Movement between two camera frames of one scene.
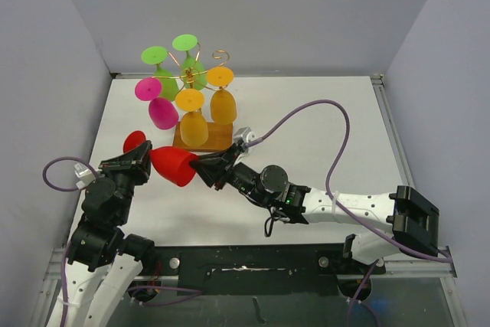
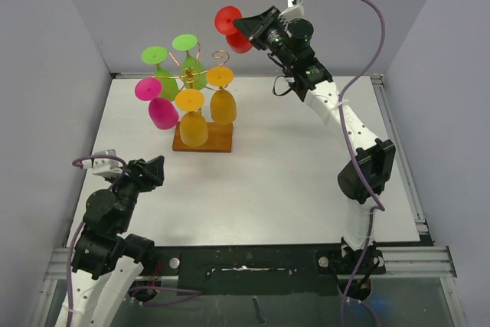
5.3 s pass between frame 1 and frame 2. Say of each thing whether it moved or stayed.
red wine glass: moved
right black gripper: moved
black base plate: stayed
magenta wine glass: stayed
